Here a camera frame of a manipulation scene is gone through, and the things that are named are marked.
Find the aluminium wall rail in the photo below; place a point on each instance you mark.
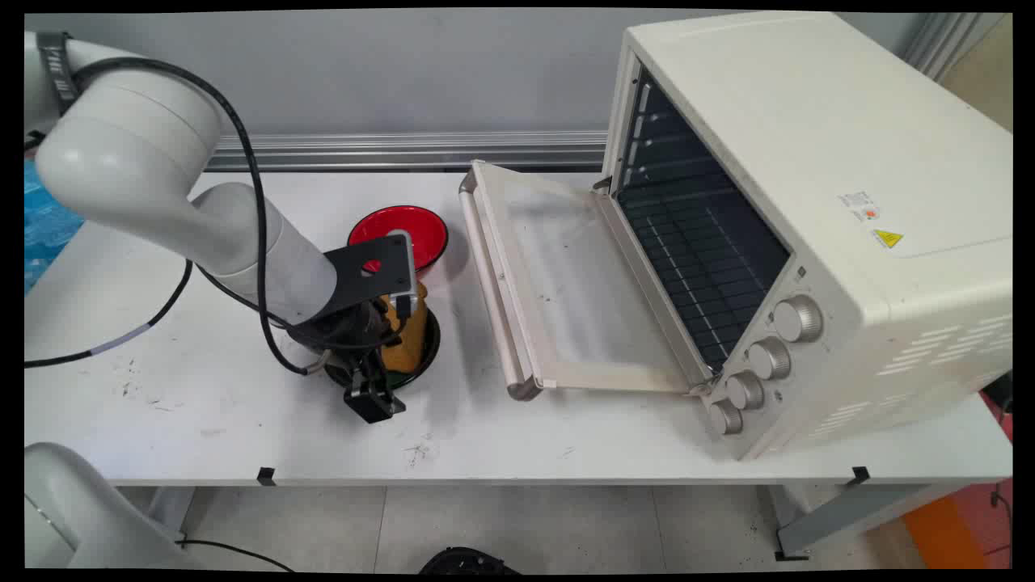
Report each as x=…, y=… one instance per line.
x=404, y=151

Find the cream toaster oven body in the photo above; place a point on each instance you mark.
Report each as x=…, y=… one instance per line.
x=808, y=121

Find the white rounded robot base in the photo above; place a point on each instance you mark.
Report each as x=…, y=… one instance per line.
x=73, y=517

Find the black round floor object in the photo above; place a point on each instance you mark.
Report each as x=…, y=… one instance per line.
x=467, y=562

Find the silver oven knob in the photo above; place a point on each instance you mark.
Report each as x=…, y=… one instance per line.
x=798, y=318
x=745, y=390
x=769, y=358
x=725, y=417

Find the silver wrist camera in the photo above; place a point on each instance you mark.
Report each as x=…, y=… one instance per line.
x=411, y=283

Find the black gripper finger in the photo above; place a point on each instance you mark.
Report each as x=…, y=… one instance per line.
x=362, y=396
x=386, y=400

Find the grey ribbed post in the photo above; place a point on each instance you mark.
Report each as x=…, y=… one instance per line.
x=942, y=40

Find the white label sticker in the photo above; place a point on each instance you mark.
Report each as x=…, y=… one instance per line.
x=859, y=204

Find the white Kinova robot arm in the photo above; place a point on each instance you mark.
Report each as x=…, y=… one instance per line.
x=129, y=153

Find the grey table leg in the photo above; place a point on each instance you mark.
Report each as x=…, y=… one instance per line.
x=857, y=513

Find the yellow warning sticker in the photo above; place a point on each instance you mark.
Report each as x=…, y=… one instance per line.
x=888, y=238

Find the brown toast slice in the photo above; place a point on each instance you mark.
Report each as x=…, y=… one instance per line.
x=412, y=339

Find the dark green plate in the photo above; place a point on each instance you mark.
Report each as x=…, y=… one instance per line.
x=404, y=378

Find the red bowl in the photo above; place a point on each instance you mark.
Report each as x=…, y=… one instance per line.
x=420, y=230

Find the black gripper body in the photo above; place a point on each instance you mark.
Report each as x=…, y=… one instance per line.
x=348, y=339

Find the cream glass oven door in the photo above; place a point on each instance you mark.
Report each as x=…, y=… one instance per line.
x=566, y=283

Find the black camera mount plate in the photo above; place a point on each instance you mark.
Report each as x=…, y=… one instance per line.
x=356, y=283

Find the black table edge clip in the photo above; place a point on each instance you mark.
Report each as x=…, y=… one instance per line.
x=266, y=476
x=860, y=475

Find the blue plastic bag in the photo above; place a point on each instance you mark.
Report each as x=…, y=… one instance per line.
x=44, y=226

